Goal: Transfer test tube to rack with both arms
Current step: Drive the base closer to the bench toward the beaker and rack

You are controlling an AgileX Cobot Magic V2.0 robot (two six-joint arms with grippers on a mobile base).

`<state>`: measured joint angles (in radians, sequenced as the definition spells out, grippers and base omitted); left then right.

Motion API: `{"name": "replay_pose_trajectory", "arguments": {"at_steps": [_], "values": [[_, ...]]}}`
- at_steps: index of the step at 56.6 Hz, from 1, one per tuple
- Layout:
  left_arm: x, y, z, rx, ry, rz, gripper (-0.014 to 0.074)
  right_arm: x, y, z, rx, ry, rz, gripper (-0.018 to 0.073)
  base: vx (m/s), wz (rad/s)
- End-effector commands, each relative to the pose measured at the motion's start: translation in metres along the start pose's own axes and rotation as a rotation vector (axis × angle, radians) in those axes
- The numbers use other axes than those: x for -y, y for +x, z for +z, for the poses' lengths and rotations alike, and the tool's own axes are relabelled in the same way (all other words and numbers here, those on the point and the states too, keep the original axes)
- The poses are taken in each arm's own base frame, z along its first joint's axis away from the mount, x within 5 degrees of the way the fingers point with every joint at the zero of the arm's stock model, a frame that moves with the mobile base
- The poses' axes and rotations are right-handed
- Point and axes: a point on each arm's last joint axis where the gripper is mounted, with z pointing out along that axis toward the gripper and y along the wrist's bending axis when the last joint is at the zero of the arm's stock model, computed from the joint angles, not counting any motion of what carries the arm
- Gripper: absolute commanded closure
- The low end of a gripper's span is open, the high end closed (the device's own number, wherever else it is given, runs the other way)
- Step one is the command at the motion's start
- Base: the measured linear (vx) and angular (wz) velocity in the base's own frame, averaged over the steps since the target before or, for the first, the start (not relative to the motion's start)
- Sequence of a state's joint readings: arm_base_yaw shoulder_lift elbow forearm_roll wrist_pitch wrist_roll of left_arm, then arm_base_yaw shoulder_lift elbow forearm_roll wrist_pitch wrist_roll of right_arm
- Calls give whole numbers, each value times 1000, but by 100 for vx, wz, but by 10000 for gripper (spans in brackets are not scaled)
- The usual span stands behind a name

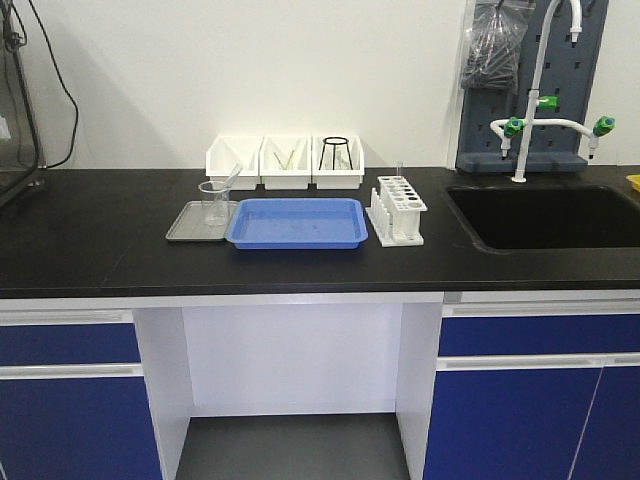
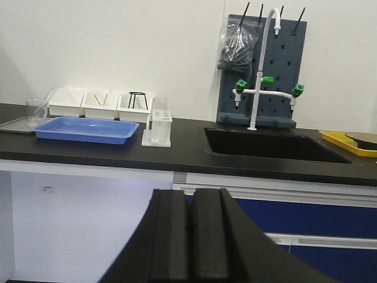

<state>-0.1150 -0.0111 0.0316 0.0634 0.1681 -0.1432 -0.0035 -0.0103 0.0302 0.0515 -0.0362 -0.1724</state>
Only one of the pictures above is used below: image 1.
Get large clear test tube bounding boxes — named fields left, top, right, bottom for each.
left=214, top=163, right=243, bottom=199

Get black lab sink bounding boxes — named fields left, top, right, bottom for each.
left=447, top=186, right=639, bottom=250

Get right white storage bin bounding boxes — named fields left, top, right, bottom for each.
left=312, top=135, right=365, bottom=190

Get grey metal tray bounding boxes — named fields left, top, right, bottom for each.
left=165, top=201, right=227, bottom=242

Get blue plastic tray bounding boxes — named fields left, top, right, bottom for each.
left=226, top=198, right=368, bottom=250

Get grey pegboard drying rack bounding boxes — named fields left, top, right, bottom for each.
left=456, top=1, right=608, bottom=174

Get black wire tripod stand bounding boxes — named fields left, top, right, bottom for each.
left=318, top=136, right=354, bottom=171

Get middle white storage bin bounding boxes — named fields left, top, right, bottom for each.
left=259, top=136, right=312, bottom=190

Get yellow object at edge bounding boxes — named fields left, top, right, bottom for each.
left=626, top=174, right=640, bottom=192

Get left white storage bin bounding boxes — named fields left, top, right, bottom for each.
left=205, top=136, right=264, bottom=191

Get white storage bin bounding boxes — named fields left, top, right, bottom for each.
left=312, top=135, right=365, bottom=190
left=259, top=136, right=312, bottom=190
left=205, top=136, right=264, bottom=191

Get clear glass beaker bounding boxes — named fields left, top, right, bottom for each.
left=198, top=180, right=230, bottom=226

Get white test tube rack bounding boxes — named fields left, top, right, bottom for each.
left=365, top=175, right=427, bottom=247

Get black hanging cable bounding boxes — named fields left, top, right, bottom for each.
left=27, top=0, right=80, bottom=170

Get green yellow plastic droppers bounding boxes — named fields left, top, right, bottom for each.
left=272, top=149, right=297, bottom=171

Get clear plastic bag of pegs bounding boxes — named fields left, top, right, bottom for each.
left=460, top=1, right=536, bottom=92

